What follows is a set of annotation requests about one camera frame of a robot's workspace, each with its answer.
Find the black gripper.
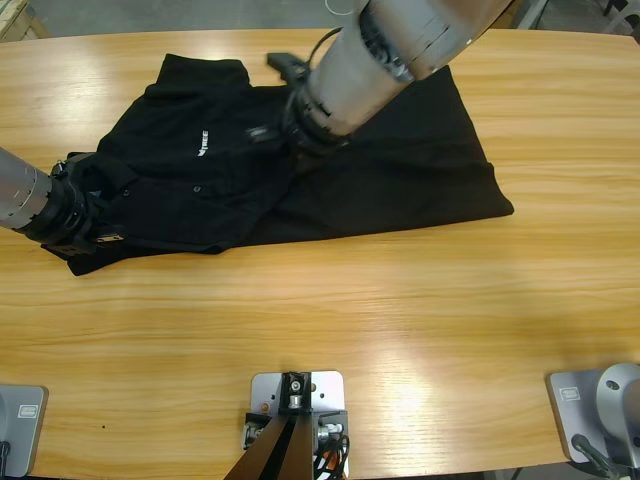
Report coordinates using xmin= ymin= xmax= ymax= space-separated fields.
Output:
xmin=23 ymin=152 xmax=126 ymax=260
xmin=244 ymin=82 xmax=354 ymax=160

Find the black polo shirt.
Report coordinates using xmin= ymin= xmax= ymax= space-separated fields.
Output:
xmin=62 ymin=52 xmax=516 ymax=278

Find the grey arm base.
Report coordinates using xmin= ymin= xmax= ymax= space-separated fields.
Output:
xmin=0 ymin=383 xmax=50 ymax=479
xmin=544 ymin=362 xmax=640 ymax=469

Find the wooden crate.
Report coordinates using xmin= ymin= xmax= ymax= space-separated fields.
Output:
xmin=0 ymin=0 xmax=51 ymax=44

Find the white furniture leg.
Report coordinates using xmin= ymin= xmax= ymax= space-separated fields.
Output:
xmin=514 ymin=0 xmax=551 ymax=30

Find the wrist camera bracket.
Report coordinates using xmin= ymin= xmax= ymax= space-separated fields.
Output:
xmin=266 ymin=51 xmax=315 ymax=86

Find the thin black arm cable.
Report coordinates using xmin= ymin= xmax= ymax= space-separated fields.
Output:
xmin=299 ymin=27 xmax=346 ymax=81

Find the white mount block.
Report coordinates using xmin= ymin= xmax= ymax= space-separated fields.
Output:
xmin=249 ymin=369 xmax=349 ymax=480

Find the dark camera post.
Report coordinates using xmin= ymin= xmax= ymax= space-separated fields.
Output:
xmin=222 ymin=369 xmax=315 ymax=480

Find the orange cable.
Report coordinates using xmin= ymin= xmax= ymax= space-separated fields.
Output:
xmin=319 ymin=447 xmax=349 ymax=480

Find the black cable bundle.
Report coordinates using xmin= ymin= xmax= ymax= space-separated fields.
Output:
xmin=312 ymin=433 xmax=351 ymax=479

